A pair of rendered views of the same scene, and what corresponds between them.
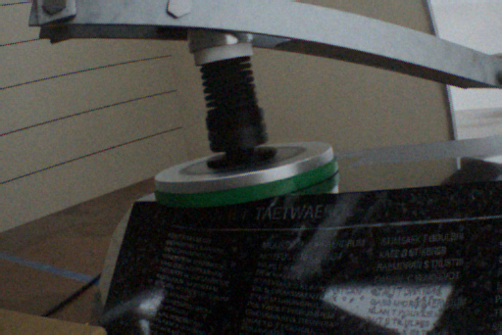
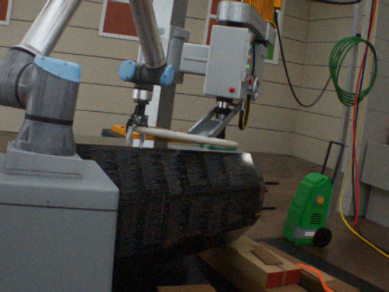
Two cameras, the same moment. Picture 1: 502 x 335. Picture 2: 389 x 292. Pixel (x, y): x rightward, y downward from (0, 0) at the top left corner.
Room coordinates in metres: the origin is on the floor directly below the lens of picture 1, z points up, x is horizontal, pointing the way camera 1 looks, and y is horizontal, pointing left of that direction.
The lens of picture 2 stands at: (1.97, -2.44, 1.13)
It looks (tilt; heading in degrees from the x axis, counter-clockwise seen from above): 7 degrees down; 121
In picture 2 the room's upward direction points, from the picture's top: 8 degrees clockwise
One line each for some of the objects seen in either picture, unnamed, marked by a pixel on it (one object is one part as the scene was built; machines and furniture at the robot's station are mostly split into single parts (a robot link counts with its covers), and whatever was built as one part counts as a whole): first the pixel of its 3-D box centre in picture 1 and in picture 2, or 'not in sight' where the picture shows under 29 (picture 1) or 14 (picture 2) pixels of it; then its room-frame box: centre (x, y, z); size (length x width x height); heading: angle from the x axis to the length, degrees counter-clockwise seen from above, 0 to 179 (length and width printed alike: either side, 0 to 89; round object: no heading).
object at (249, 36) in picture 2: not in sight; (246, 58); (0.79, -0.03, 1.35); 0.08 x 0.03 x 0.28; 104
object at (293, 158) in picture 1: (242, 165); not in sight; (0.67, 0.01, 0.82); 0.21 x 0.21 x 0.01
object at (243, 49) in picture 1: (222, 47); not in sight; (0.67, 0.01, 0.97); 0.07 x 0.07 x 0.04
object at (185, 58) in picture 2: not in sight; (189, 58); (0.11, 0.43, 1.34); 0.74 x 0.34 x 0.25; 30
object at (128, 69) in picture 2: not in sight; (134, 72); (0.69, -0.89, 1.17); 0.12 x 0.12 x 0.09; 7
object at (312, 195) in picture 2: not in sight; (313, 192); (0.96, 1.24, 0.43); 0.35 x 0.35 x 0.87; 45
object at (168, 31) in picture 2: not in sight; (162, 53); (-0.06, 0.33, 1.36); 0.35 x 0.35 x 0.41
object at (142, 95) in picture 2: not in sight; (143, 96); (0.67, -0.78, 1.07); 0.10 x 0.09 x 0.05; 45
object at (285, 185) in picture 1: (243, 167); (218, 144); (0.67, 0.01, 0.82); 0.22 x 0.22 x 0.04
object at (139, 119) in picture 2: not in sight; (139, 114); (0.68, -0.79, 0.99); 0.09 x 0.08 x 0.12; 135
